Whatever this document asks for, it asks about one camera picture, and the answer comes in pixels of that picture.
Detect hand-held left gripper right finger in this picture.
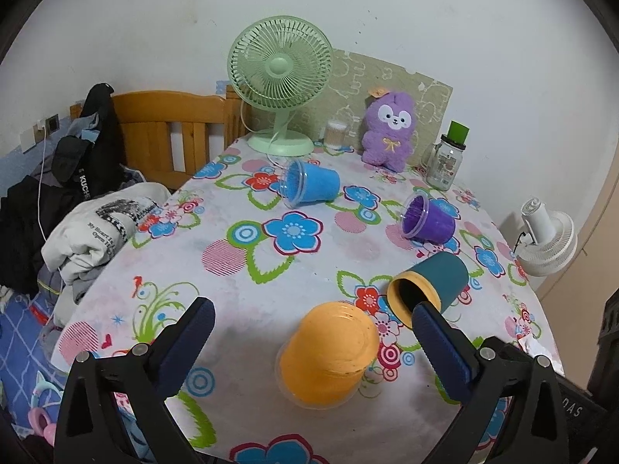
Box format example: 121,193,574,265
411,301,569,464

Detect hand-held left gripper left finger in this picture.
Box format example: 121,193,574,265
53,296,216,464

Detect teal cup with yellow rim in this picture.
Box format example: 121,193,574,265
387,252,470,330

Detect orange plastic cup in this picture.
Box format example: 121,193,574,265
275,301,379,411

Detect purple plastic cup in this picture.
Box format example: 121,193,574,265
400,191,457,244

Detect blue plastic cup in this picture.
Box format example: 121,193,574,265
279,159,341,210

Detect white tissue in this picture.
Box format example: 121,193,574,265
520,338,554,361

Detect floral tablecloth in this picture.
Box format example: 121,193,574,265
51,135,566,464

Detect white printed shirt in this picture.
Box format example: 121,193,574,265
41,183,171,300

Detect white small fan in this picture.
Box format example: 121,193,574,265
513,197,579,278

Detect pink headphones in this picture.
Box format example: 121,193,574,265
26,379,61,440

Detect blue checked bed sheet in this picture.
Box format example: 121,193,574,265
0,290,68,426

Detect glass jar with green lid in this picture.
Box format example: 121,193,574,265
426,121,471,191

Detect dark clothes pile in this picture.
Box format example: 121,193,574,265
0,174,80,295

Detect purple plush toy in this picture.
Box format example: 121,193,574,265
361,89,417,173

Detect clear cotton swab container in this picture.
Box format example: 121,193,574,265
323,118,353,150

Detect black jacket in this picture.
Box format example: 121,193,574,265
52,82,127,201

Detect wooden bed headboard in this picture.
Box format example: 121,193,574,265
70,84,252,189

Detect beige patterned board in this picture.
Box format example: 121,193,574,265
309,49,454,155

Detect green desk fan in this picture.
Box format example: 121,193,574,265
227,16,334,157

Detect white charging cable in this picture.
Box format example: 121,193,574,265
36,126,63,271

